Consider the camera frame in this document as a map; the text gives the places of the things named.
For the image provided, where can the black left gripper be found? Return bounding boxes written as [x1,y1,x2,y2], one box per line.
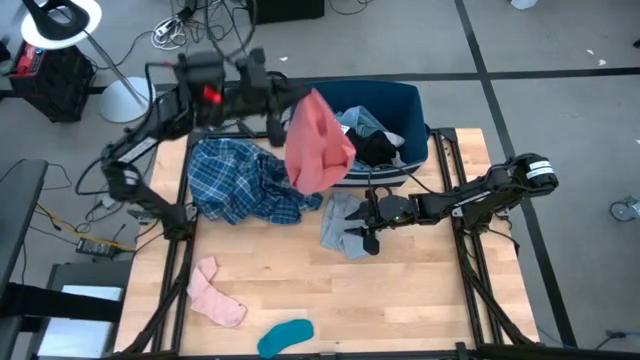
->
[235,46,312,148]

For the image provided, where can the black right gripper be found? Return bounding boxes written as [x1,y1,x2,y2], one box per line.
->
[344,188,421,257]

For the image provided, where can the grey cloth garment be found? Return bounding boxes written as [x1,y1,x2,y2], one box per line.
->
[319,191,374,262]

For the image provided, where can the coral pink shirt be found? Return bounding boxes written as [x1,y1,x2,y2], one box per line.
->
[283,88,358,197]

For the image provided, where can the light blue jeans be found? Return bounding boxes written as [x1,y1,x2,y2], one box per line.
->
[334,105,389,139]

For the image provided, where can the black garment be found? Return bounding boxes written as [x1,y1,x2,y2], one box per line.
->
[344,128,400,168]

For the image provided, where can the white shirt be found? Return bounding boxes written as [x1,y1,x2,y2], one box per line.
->
[381,131,409,169]

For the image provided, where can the blue plaid shirt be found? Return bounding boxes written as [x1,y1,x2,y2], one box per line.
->
[187,137,325,227]

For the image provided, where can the teal sock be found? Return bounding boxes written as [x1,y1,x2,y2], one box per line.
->
[256,318,316,360]

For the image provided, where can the pink sock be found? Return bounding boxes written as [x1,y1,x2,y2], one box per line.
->
[185,255,249,329]

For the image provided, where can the black computer box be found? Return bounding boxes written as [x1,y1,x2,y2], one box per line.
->
[246,0,327,26]

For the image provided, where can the navy white striped fabric bin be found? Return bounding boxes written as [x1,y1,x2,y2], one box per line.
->
[287,79,432,189]

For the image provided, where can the black crate with red top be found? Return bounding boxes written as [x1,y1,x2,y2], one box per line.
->
[8,41,98,124]

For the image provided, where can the black power adapter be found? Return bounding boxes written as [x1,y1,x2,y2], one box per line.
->
[74,236,120,260]

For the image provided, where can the grey caster wheel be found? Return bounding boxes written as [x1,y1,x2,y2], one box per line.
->
[608,195,640,223]

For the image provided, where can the black padded bench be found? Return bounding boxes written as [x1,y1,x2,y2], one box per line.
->
[0,158,50,301]

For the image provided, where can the right gripper cable loop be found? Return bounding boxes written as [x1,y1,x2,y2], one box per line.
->
[366,163,452,202]

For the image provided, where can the black floor cable tangle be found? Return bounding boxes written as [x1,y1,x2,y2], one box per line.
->
[97,0,261,71]

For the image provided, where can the black metal table frame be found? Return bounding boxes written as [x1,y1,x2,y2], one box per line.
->
[113,126,542,360]

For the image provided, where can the white coiled cable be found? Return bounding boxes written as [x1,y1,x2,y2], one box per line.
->
[150,15,189,52]

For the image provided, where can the white ring lamp on stand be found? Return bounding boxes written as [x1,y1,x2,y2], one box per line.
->
[19,0,159,125]

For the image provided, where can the yellow cable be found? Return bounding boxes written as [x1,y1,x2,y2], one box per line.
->
[33,201,137,252]

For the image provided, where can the black plug with cable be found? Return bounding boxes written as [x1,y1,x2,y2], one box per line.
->
[593,328,640,352]

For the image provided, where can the grey cabinet with black strap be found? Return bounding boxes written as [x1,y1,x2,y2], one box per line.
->
[0,259,134,360]

